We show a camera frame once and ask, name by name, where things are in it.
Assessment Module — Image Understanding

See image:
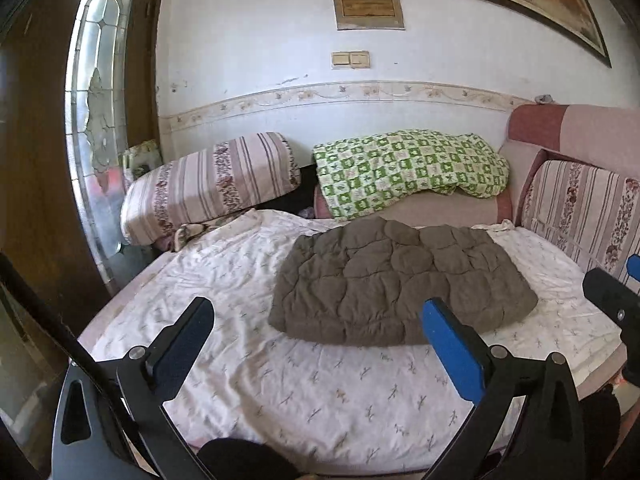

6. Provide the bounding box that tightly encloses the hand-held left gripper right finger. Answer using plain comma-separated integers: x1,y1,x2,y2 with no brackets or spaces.
421,298,586,480

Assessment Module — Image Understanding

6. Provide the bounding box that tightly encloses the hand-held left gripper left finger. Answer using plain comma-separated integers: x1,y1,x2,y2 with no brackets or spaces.
50,296,216,480

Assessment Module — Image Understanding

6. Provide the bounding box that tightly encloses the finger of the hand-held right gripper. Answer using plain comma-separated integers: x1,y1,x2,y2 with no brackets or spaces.
582,254,640,333

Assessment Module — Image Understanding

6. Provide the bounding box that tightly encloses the grey-green quilted hooded jacket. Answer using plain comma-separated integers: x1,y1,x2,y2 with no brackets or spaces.
267,217,538,348

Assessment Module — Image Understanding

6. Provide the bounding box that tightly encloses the striped floral flat cushion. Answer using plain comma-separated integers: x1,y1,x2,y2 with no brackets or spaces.
520,159,640,281

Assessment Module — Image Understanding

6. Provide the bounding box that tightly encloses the white patterned bedsheet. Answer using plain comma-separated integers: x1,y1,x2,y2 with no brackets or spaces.
80,208,631,476

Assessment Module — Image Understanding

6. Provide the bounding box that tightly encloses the black rod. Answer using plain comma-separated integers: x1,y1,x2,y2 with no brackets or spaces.
0,252,118,411

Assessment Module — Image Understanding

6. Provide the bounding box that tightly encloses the pink sofa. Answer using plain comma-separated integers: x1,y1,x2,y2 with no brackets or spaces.
312,104,640,226

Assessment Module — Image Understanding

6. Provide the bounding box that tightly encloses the striped floral bolster cushion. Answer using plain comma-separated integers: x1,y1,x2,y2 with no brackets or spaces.
121,131,302,246

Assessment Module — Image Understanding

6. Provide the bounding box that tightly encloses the green checked blanket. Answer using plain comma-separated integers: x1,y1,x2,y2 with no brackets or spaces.
312,130,511,221

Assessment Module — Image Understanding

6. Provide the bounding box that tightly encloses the floral print cloth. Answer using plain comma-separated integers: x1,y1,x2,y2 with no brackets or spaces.
122,139,163,181

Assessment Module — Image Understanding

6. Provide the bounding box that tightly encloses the wooden door with glass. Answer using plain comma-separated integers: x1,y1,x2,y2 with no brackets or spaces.
0,0,166,321

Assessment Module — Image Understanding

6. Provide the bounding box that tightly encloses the beige wall panel cover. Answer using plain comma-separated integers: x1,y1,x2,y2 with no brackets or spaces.
332,0,406,31

